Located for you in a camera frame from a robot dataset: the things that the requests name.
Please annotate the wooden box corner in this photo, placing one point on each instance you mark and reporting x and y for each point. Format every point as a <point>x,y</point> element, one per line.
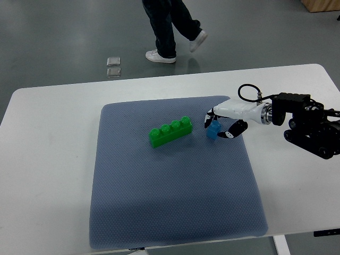
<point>314,6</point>

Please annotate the white table leg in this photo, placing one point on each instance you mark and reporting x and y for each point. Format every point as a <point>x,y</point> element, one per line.
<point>281,245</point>

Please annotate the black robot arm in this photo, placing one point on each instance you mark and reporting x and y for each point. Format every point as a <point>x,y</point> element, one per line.
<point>309,127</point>

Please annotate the blue-grey textured mat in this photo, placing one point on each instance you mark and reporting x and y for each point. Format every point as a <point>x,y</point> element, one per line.
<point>189,190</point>

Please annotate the upper metal floor plate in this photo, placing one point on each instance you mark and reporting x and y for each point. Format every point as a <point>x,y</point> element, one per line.
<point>113,61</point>

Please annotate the blue toy block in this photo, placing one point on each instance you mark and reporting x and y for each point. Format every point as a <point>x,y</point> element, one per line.
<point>213,129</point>

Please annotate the person legs dark trousers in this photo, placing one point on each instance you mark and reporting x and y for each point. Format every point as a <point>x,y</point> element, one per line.
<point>164,16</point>

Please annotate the black table control panel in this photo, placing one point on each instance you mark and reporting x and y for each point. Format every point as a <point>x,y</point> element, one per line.
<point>329,232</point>

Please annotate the green four-stud toy block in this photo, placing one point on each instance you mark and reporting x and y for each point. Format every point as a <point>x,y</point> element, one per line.
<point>170,132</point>

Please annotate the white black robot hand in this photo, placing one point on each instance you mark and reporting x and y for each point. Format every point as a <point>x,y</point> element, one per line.
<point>241,111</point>

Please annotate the black label under table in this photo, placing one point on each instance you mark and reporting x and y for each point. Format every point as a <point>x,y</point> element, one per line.
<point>137,249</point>

